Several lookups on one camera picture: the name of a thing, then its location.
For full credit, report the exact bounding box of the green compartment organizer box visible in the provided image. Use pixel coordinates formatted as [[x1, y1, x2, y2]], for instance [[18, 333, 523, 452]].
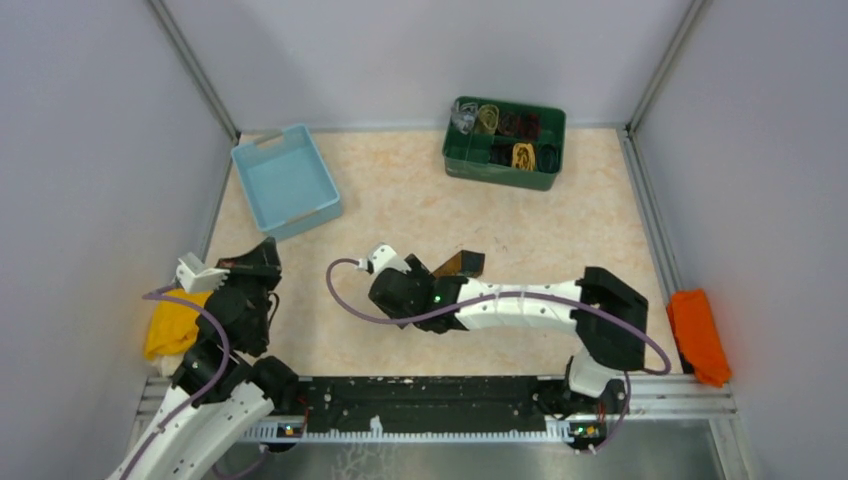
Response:
[[442, 96, 567, 191]]

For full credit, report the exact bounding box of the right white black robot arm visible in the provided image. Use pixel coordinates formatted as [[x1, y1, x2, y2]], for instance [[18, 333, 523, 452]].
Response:
[[365, 253, 648, 412]]

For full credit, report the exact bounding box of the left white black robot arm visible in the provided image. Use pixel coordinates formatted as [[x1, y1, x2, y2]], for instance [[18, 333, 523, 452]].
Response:
[[110, 237, 300, 479]]

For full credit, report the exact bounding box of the yellow patterned rolled tie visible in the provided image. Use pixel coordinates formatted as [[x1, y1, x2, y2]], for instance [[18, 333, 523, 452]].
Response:
[[510, 143, 536, 171]]

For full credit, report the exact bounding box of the brown blue floral tie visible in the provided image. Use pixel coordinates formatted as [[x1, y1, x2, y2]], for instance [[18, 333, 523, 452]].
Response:
[[432, 250, 486, 278]]

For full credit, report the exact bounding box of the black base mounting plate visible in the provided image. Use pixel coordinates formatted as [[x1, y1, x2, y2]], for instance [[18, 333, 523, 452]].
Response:
[[278, 374, 629, 436]]

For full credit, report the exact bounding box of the white cloth under yellow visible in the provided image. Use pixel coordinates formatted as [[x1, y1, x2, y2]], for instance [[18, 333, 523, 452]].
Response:
[[150, 355, 184, 378]]

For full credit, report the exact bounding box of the tan rolled tie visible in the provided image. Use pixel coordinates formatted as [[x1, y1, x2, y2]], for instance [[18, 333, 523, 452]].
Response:
[[474, 104, 500, 135]]

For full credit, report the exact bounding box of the orange cloth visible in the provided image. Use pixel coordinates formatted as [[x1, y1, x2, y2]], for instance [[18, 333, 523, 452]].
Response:
[[666, 289, 732, 388]]

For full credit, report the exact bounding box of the grey rolled tie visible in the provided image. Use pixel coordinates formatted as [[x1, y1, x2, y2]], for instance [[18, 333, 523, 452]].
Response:
[[450, 101, 479, 135]]

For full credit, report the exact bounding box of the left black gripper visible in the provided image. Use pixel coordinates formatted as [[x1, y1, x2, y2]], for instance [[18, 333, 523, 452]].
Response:
[[214, 236, 284, 348]]

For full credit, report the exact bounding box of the light blue plastic basket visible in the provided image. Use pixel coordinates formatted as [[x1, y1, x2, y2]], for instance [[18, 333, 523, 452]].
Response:
[[231, 124, 343, 241]]

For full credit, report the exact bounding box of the dark red rolled tie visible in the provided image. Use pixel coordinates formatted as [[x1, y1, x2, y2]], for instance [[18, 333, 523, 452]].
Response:
[[496, 111, 541, 141]]

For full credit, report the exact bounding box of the dark green rolled tie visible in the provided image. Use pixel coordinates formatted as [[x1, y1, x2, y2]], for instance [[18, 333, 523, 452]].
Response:
[[535, 144, 561, 174]]

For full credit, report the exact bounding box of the grey slotted cable duct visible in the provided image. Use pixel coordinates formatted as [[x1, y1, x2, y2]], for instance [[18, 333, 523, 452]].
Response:
[[236, 421, 575, 445]]

